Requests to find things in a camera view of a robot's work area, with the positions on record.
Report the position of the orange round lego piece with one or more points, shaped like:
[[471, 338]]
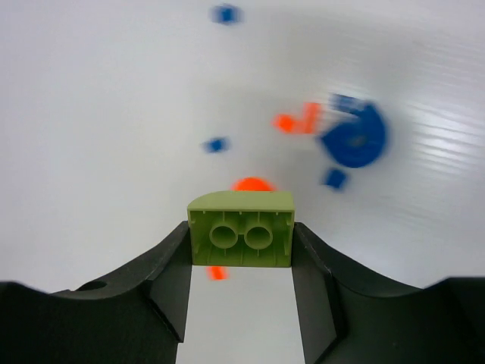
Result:
[[253, 183]]

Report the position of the light green 2x2 lego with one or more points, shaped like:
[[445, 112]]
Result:
[[242, 229]]

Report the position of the small orange lego pair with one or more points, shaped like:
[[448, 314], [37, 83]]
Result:
[[307, 123]]

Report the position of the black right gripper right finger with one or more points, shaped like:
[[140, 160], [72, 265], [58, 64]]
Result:
[[349, 313]]

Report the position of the small blue curved lego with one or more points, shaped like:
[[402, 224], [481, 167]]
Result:
[[216, 145]]

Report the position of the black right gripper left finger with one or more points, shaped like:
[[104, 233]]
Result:
[[134, 314]]

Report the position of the small blue lego brick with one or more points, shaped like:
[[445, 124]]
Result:
[[226, 14]]

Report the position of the tiny orange lego stud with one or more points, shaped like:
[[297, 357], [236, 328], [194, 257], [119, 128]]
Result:
[[217, 273]]

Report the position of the blue arch lego piece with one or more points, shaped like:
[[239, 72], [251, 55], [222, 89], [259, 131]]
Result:
[[359, 136]]

